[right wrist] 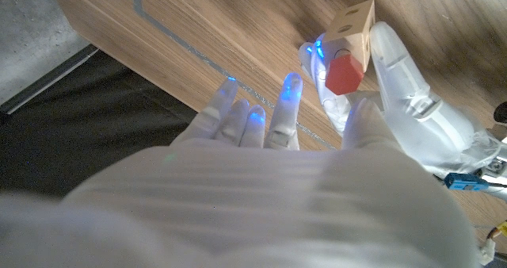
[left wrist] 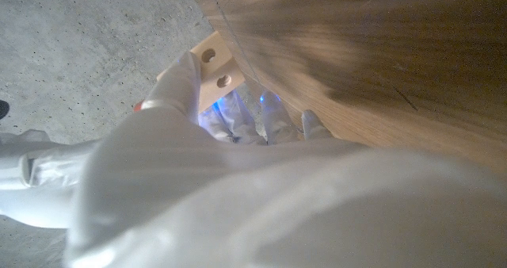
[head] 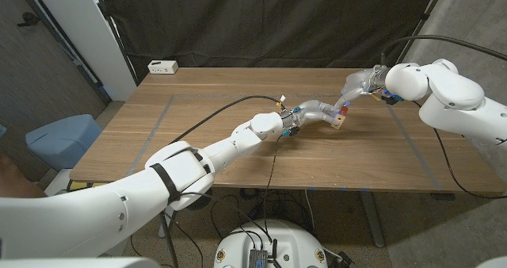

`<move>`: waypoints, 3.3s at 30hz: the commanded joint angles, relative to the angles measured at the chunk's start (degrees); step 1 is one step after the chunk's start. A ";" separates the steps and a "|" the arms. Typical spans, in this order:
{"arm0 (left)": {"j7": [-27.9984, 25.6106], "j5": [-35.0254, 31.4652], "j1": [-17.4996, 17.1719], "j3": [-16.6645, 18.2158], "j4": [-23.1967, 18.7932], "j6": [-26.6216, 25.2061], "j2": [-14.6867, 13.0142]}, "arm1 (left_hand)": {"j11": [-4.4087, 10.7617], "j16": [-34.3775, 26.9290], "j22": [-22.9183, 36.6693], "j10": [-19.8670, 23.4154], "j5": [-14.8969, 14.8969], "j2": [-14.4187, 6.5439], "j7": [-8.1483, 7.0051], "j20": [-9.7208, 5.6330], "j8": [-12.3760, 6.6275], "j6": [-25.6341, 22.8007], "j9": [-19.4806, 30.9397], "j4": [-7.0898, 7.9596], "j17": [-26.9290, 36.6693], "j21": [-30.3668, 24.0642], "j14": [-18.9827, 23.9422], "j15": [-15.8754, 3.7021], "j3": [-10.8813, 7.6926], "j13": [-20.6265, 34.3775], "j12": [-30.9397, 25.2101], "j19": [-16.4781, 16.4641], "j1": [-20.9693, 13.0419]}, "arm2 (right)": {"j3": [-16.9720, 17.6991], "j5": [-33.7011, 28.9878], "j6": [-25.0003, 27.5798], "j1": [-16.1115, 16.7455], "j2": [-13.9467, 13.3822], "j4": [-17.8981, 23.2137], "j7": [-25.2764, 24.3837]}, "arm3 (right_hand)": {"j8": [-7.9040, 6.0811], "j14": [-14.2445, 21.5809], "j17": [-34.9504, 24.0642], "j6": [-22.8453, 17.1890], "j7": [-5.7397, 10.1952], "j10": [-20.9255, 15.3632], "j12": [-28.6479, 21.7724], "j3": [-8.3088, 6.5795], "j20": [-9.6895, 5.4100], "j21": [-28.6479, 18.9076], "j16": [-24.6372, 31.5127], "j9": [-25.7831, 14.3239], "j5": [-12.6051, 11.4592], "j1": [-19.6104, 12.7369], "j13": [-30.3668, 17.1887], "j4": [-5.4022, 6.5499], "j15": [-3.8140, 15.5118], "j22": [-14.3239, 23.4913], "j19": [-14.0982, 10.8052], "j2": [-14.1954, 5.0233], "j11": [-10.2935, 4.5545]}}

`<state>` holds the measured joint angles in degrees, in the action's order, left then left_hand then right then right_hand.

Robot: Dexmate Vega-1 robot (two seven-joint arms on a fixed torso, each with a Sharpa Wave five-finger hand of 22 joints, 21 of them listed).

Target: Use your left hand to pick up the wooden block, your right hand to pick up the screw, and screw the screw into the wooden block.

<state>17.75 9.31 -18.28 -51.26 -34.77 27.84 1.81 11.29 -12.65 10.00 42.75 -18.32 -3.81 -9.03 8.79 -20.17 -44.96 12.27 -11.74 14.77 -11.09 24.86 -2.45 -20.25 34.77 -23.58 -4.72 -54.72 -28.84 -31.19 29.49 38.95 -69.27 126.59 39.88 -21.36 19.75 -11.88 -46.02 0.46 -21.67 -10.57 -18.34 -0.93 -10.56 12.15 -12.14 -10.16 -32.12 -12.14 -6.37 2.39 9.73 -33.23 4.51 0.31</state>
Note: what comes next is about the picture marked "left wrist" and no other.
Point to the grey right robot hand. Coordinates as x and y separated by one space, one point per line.
59 165

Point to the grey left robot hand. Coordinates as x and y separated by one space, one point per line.
237 204

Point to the small wooden block with holes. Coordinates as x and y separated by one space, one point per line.
219 73

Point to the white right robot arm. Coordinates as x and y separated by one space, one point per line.
27 181

